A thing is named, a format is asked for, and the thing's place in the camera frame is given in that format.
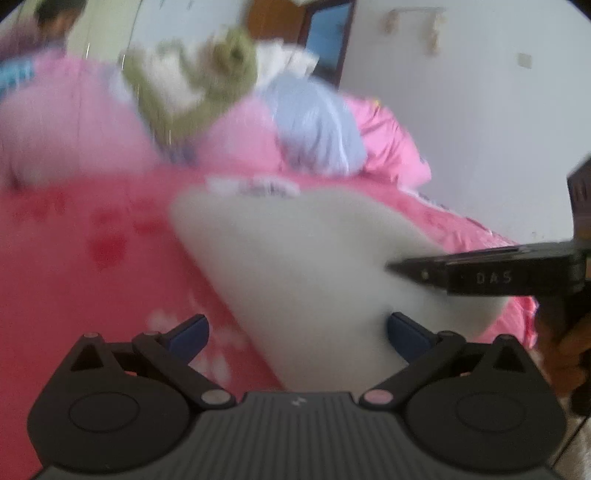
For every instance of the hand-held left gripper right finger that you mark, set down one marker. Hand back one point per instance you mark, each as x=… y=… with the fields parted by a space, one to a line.
x=404 y=332

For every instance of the green-trimmed fleece jacket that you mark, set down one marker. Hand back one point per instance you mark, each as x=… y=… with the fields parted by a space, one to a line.
x=217 y=69

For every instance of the cream wardrobe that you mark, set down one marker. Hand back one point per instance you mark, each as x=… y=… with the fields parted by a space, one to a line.
x=106 y=23

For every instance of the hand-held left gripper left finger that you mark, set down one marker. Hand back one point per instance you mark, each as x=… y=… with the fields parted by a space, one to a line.
x=194 y=330

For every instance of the pink grey floral quilt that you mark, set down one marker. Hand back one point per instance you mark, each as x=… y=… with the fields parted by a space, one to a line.
x=83 y=124

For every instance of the blue cartoon quilt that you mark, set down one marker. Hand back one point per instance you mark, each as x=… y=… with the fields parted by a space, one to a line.
x=14 y=74

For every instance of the wooden door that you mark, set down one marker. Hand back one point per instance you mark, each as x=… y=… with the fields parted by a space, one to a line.
x=323 y=32

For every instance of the pink floral bedsheet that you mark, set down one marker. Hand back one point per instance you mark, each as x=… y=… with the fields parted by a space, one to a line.
x=92 y=258

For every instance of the white knit sweater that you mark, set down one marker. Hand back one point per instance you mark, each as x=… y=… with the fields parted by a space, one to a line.
x=300 y=258

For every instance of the person's right hand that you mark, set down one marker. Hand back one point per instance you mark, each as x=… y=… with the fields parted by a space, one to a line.
x=572 y=350

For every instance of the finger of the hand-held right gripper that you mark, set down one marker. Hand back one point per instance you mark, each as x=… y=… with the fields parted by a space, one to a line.
x=422 y=272

